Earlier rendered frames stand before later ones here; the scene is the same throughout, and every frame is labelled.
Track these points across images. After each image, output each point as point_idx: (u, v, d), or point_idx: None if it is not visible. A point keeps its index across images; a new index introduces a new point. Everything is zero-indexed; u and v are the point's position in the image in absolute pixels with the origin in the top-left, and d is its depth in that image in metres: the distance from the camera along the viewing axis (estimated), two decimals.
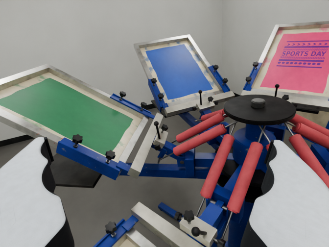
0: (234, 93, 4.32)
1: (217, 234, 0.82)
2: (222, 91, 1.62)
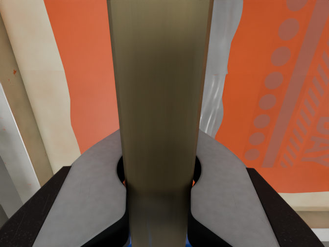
0: None
1: None
2: None
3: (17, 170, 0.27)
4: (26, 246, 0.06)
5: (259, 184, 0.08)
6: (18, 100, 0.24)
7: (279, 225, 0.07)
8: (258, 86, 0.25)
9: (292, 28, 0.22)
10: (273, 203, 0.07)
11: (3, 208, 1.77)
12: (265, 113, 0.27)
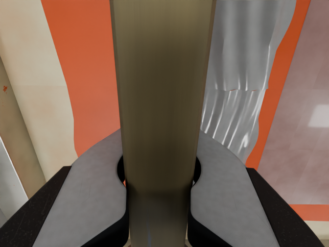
0: None
1: None
2: None
3: (11, 204, 0.23)
4: (26, 246, 0.06)
5: (259, 184, 0.08)
6: (10, 123, 0.20)
7: (279, 225, 0.07)
8: (304, 103, 0.21)
9: None
10: (273, 203, 0.07)
11: (2, 214, 1.72)
12: None
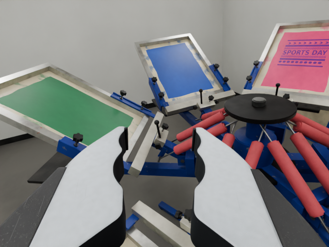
0: (235, 92, 4.31)
1: None
2: (222, 90, 1.62)
3: None
4: None
5: (264, 185, 0.08)
6: None
7: (283, 227, 0.06)
8: None
9: None
10: (278, 205, 0.07)
11: None
12: None
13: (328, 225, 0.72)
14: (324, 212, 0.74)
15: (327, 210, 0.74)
